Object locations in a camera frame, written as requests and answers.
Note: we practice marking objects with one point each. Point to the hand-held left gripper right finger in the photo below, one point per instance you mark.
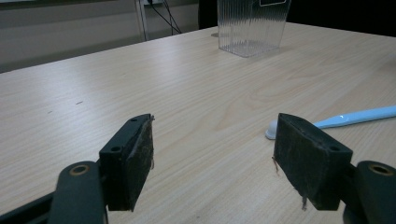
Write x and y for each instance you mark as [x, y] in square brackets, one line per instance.
[306, 165]

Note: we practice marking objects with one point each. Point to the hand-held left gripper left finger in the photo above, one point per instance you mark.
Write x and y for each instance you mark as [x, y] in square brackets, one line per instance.
[126, 161]

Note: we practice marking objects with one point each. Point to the light blue toothbrush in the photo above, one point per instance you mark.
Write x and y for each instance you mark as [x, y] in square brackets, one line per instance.
[351, 118]

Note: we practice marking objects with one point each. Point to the clear ribbed plastic container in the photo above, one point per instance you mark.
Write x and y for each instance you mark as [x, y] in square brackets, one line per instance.
[250, 28]

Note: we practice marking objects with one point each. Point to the metal stand pole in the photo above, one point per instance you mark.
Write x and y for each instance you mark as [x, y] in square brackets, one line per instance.
[141, 20]

